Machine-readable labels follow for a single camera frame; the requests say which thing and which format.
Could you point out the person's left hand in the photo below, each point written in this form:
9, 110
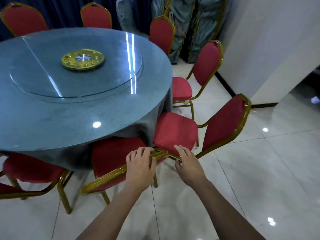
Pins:
140, 172

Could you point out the person's right hand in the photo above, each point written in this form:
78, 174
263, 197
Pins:
191, 172

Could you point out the person's left forearm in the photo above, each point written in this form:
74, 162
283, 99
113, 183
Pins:
112, 217

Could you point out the person's right forearm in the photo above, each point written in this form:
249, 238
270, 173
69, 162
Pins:
225, 214

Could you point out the blue round table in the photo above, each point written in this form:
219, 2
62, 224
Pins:
37, 122

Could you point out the glass lazy susan gold hub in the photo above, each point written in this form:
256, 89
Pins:
37, 82

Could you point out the yellow turntable base disc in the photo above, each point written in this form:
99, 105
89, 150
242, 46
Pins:
70, 63

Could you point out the grey fabric covered chair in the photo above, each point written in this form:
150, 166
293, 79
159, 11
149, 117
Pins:
127, 14

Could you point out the dark blue curtain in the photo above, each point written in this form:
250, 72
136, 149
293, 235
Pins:
62, 9

